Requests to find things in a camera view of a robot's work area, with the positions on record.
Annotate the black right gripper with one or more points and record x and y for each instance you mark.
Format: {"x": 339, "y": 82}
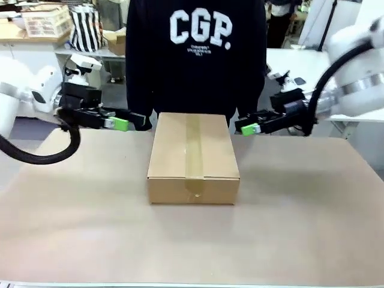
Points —
{"x": 288, "y": 103}

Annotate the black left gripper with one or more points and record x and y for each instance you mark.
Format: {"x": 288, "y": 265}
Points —
{"x": 81, "y": 97}

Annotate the brown cardboard shipping box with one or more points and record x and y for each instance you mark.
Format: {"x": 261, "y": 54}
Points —
{"x": 168, "y": 156}

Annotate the person's left forearm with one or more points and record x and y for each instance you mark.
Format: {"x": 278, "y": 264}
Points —
{"x": 255, "y": 90}

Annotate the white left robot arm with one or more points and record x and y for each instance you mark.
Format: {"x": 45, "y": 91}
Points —
{"x": 12, "y": 99}

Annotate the person's right forearm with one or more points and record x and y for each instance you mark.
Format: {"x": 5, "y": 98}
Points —
{"x": 136, "y": 90}

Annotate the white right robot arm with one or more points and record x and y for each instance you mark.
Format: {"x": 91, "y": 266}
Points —
{"x": 360, "y": 90}

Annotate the small open cardboard box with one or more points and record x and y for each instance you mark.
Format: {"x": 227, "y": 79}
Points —
{"x": 117, "y": 45}

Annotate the background person grey trousers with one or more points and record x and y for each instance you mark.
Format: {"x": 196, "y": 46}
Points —
{"x": 115, "y": 67}

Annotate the person in dark sweatshirt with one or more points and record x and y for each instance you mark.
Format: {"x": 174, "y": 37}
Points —
{"x": 195, "y": 75}

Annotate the white rounded side table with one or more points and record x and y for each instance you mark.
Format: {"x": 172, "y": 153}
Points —
{"x": 300, "y": 60}

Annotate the small blue object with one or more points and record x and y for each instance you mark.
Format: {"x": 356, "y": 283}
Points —
{"x": 67, "y": 46}

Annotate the white desk with legs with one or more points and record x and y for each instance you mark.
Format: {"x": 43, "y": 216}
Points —
{"x": 60, "y": 51}

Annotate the background person dark clothes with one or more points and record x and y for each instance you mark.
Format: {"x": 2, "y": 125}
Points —
{"x": 279, "y": 30}

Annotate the black white striped bag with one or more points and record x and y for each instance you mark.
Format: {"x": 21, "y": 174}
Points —
{"x": 85, "y": 30}

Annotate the white drawer cabinet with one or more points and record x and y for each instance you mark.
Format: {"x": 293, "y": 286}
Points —
{"x": 33, "y": 51}

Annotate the white board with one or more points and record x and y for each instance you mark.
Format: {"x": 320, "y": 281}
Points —
{"x": 312, "y": 24}

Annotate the black stand pole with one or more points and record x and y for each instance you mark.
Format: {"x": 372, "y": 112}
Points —
{"x": 327, "y": 27}

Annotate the white plastic basket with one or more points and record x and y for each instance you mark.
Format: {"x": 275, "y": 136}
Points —
{"x": 45, "y": 25}

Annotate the light wooden board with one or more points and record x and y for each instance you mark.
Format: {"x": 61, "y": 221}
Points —
{"x": 12, "y": 33}

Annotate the white bowl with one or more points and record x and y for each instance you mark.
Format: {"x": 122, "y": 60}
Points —
{"x": 16, "y": 23}

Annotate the white partition panel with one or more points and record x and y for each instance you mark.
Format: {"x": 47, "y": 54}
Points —
{"x": 372, "y": 9}

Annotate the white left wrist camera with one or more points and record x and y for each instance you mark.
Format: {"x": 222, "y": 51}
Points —
{"x": 85, "y": 61}

